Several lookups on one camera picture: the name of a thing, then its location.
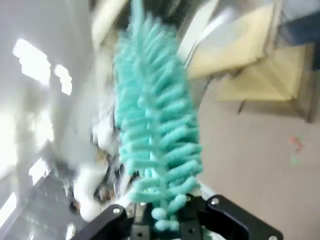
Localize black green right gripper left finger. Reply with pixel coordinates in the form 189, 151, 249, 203
82, 203, 153, 240

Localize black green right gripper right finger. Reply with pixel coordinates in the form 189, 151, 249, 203
179, 193, 285, 240

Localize teal chenille duster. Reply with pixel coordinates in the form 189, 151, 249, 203
112, 0, 204, 232

